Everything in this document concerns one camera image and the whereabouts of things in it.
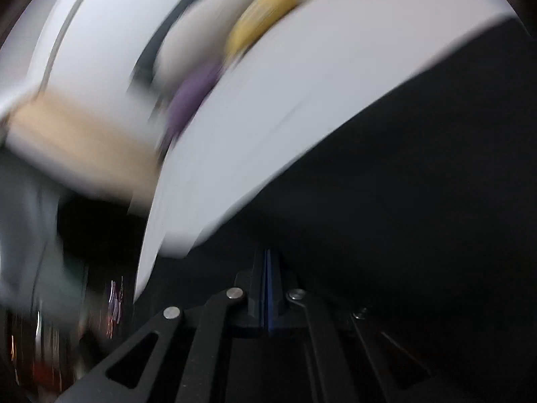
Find purple cushion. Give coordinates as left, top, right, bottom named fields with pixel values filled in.
left=161, top=61, right=226, bottom=148

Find beige curtain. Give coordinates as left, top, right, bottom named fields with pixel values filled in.
left=8, top=90, right=163, bottom=216

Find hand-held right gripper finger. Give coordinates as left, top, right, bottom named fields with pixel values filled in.
left=54, top=250, right=269, bottom=403
left=267, top=250, right=437, bottom=403

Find black pants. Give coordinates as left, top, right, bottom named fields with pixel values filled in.
left=134, top=17, right=537, bottom=403

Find yellow cushion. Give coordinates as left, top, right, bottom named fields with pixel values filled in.
left=224, top=0, right=310, bottom=58

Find dark hanging cloth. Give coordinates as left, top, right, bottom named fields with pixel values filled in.
left=56, top=196, right=157, bottom=270

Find grey padded headboard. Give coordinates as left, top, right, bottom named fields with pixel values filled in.
left=126, top=0, right=303, bottom=93

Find bed with white sheet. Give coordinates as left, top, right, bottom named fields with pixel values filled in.
left=134, top=0, right=518, bottom=303

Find large white pillow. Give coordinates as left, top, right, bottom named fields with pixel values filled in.
left=153, top=6, right=256, bottom=93

